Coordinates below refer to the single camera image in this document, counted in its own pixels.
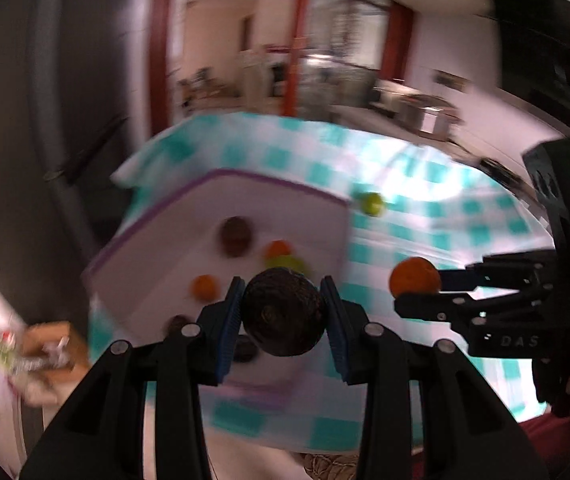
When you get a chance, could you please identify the red wooden door frame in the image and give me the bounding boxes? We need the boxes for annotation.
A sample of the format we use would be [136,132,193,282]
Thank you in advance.
[147,0,416,137]

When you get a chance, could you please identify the purple plastic container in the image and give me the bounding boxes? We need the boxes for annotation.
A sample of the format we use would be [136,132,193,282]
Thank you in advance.
[82,169,353,396]

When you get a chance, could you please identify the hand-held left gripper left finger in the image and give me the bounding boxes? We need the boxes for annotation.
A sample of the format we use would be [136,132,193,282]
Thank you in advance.
[19,276,246,480]

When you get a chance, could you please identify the cardboard box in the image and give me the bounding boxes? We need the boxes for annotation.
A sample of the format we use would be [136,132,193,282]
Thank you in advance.
[19,321,92,407]

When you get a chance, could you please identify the large dark red fruit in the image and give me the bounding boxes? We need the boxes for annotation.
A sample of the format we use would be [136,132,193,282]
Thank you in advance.
[241,267,326,358]

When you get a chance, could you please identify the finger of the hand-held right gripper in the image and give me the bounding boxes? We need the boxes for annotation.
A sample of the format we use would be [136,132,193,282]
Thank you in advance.
[393,285,562,359]
[437,249,559,292]

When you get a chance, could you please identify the black appliance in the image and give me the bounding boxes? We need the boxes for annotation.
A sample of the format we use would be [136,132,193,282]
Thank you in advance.
[485,0,570,137]

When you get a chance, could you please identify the woven basket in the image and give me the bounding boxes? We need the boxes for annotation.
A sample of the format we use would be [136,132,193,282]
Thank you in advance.
[299,452,362,480]

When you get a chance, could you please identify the round orange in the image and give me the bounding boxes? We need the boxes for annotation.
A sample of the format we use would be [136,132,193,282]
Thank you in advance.
[191,274,218,302]

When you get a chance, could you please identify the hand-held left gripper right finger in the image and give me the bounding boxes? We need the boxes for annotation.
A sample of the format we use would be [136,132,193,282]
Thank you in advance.
[319,275,552,480]

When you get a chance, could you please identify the dark grey refrigerator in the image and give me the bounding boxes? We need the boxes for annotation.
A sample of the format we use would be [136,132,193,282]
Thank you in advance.
[0,0,158,323]

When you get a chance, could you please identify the red cherry tomato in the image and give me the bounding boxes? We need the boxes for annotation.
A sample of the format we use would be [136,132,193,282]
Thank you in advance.
[264,240,292,260]

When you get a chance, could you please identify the green tomato with stem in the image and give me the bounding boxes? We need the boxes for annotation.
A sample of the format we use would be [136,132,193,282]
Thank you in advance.
[266,255,310,275]

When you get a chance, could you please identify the small orange mandarin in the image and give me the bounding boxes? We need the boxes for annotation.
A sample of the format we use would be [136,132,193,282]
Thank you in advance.
[389,257,441,297]

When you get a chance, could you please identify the teal checked tablecloth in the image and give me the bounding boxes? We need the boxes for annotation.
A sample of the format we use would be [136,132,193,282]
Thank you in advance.
[87,112,560,453]

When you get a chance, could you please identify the dark wrinkled fruit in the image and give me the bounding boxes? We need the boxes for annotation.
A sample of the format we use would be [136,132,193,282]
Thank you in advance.
[165,314,193,337]
[235,335,258,364]
[220,216,254,257]

